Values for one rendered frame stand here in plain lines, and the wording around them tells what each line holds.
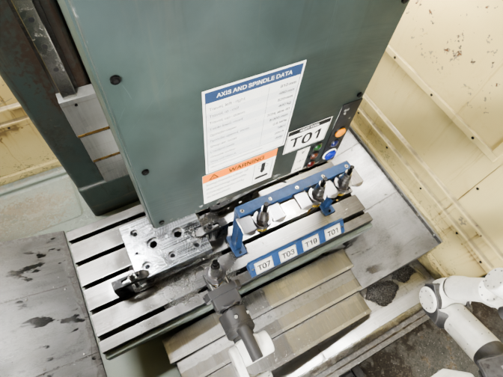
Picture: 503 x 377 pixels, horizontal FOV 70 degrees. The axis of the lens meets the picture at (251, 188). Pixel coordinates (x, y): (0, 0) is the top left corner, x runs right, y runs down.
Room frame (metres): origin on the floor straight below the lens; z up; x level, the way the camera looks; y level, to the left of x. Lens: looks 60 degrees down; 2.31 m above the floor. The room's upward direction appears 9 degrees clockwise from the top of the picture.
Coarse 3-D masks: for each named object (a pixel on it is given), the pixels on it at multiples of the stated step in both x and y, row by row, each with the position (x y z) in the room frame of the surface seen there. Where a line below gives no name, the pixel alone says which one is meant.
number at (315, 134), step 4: (316, 128) 0.46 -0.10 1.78; (320, 128) 0.47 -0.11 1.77; (324, 128) 0.47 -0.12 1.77; (304, 132) 0.44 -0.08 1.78; (308, 132) 0.45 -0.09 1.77; (312, 132) 0.46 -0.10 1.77; (316, 132) 0.46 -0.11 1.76; (320, 132) 0.47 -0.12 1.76; (304, 136) 0.45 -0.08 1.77; (308, 136) 0.45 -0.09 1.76; (312, 136) 0.46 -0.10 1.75; (316, 136) 0.46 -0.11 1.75; (320, 136) 0.47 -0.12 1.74; (304, 140) 0.45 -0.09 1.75; (308, 140) 0.45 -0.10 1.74; (312, 140) 0.46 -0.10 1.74; (300, 144) 0.44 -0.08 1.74
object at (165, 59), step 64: (64, 0) 0.27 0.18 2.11; (128, 0) 0.29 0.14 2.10; (192, 0) 0.33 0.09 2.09; (256, 0) 0.37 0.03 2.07; (320, 0) 0.42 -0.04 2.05; (384, 0) 0.48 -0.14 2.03; (128, 64) 0.28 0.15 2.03; (192, 64) 0.32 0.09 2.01; (256, 64) 0.37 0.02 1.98; (320, 64) 0.44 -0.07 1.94; (128, 128) 0.27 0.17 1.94; (192, 128) 0.32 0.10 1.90; (192, 192) 0.31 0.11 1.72
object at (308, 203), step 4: (300, 192) 0.65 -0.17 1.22; (304, 192) 0.65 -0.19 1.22; (292, 196) 0.63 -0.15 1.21; (296, 196) 0.63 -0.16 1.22; (300, 196) 0.63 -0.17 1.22; (304, 196) 0.63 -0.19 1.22; (296, 200) 0.61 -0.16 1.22; (300, 200) 0.61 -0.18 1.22; (304, 200) 0.61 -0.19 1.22; (308, 200) 0.62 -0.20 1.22; (300, 204) 0.60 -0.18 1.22; (304, 204) 0.60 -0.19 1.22; (308, 204) 0.60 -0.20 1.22; (312, 204) 0.61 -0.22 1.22; (300, 208) 0.58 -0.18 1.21; (304, 208) 0.59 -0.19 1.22; (308, 208) 0.59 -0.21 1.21
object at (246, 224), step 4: (244, 216) 0.52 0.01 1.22; (248, 216) 0.52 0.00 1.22; (236, 220) 0.50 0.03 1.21; (240, 220) 0.50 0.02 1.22; (244, 220) 0.50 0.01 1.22; (248, 220) 0.51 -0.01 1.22; (252, 220) 0.51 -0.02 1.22; (240, 224) 0.49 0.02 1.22; (244, 224) 0.49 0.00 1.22; (248, 224) 0.49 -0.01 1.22; (252, 224) 0.49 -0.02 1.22; (244, 228) 0.47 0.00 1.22; (248, 228) 0.48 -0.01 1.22; (252, 228) 0.48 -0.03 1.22; (256, 228) 0.48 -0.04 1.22; (244, 232) 0.46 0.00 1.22; (248, 232) 0.46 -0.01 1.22; (252, 232) 0.47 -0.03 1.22
